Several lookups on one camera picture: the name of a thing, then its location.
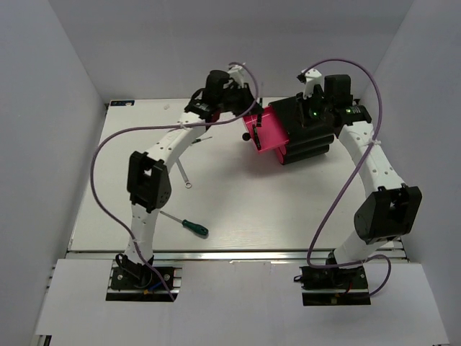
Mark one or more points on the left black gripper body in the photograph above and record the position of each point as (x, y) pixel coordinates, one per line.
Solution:
(234, 100)

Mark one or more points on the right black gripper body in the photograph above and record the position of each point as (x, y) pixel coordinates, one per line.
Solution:
(312, 109)

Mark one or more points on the black drawer cabinet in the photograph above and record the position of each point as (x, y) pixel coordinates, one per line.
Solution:
(305, 141)

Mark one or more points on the small green precision screwdriver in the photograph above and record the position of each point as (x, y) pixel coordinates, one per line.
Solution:
(198, 140)

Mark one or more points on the pink top drawer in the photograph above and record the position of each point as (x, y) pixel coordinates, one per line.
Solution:
(270, 134)

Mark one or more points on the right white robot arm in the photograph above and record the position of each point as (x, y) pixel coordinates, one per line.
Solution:
(390, 205)

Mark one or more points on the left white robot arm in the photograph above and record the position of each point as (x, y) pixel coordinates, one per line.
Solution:
(148, 181)

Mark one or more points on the silver combination wrench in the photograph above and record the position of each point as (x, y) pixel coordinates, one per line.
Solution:
(187, 182)

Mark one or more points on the blue corner label left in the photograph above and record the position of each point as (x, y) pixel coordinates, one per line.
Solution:
(122, 103)

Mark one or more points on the large green-handled screwdriver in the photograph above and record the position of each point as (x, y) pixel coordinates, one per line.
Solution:
(195, 228)

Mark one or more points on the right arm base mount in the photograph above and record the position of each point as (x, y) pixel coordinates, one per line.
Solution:
(333, 287)

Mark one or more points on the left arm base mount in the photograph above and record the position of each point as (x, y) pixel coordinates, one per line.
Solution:
(123, 287)

